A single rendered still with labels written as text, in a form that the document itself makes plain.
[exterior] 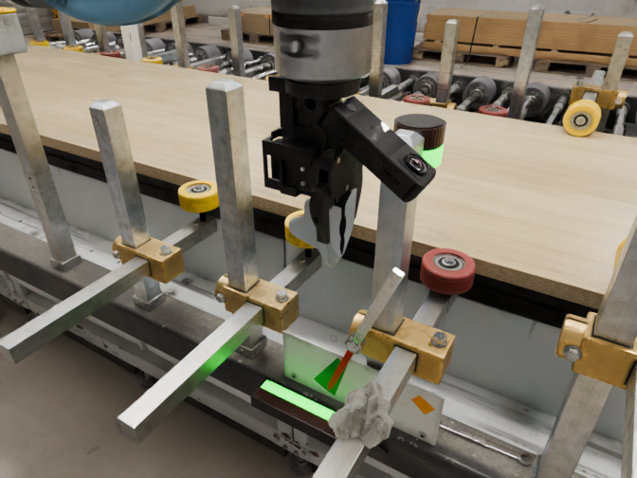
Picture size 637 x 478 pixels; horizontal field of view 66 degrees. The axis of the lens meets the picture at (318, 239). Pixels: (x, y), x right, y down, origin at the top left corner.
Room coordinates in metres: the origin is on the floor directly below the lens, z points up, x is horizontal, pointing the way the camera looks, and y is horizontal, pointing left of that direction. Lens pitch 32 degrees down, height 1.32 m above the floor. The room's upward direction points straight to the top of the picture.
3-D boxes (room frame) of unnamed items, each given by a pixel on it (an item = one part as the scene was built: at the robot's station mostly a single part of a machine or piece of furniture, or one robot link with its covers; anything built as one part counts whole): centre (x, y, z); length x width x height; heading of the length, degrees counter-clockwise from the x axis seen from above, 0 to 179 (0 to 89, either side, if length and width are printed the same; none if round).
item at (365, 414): (0.37, -0.05, 0.87); 0.09 x 0.07 x 0.02; 150
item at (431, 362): (0.50, -0.11, 0.85); 0.13 x 0.06 x 0.05; 60
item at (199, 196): (0.86, 0.23, 0.85); 0.08 x 0.08 x 0.11
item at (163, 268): (0.75, 0.32, 0.82); 0.13 x 0.06 x 0.05; 60
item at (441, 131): (0.55, -0.12, 1.13); 0.06 x 0.06 x 0.02
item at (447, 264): (0.61, -0.20, 0.85); 0.08 x 0.08 x 0.11
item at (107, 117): (0.76, 0.34, 0.87); 0.03 x 0.03 x 0.48; 60
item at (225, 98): (0.64, 0.12, 0.93); 0.03 x 0.03 x 0.48; 60
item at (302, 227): (0.46, 0.01, 1.05); 0.06 x 0.03 x 0.09; 59
